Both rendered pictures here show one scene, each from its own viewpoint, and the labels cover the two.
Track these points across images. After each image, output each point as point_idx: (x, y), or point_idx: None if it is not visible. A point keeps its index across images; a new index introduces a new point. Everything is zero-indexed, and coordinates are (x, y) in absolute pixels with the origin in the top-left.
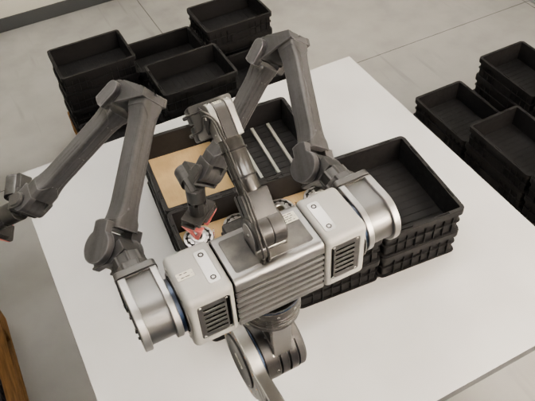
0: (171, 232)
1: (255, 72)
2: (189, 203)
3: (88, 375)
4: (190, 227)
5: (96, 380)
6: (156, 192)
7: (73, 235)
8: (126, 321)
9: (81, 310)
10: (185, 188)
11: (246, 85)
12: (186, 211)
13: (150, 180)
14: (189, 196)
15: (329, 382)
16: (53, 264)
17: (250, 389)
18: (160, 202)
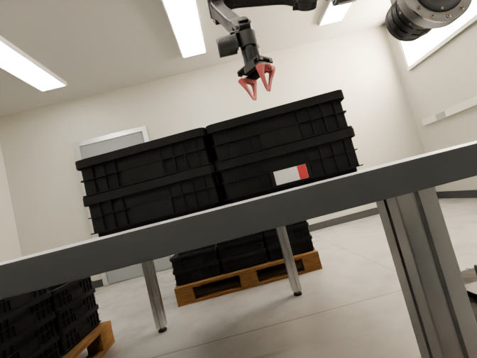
0: (211, 165)
1: (220, 2)
2: (254, 42)
3: (445, 150)
4: (267, 62)
5: (455, 148)
6: (164, 142)
7: (50, 251)
8: (309, 184)
9: (254, 199)
10: (245, 29)
11: (220, 6)
12: (250, 61)
13: (119, 186)
14: (253, 33)
15: (407, 158)
16: (72, 246)
17: (461, 8)
18: (165, 170)
